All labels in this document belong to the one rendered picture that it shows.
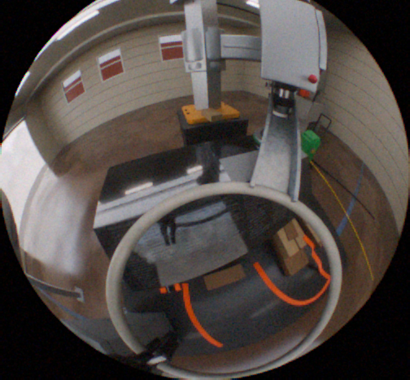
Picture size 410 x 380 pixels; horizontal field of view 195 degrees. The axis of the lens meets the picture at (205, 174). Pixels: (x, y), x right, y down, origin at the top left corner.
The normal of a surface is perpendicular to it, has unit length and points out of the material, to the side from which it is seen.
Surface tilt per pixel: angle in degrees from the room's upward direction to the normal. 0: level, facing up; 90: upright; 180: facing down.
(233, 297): 0
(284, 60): 90
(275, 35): 90
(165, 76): 90
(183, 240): 45
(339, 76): 90
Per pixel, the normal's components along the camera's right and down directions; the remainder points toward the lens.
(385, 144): -0.93, 0.32
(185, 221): 0.19, 0.01
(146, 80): 0.37, 0.68
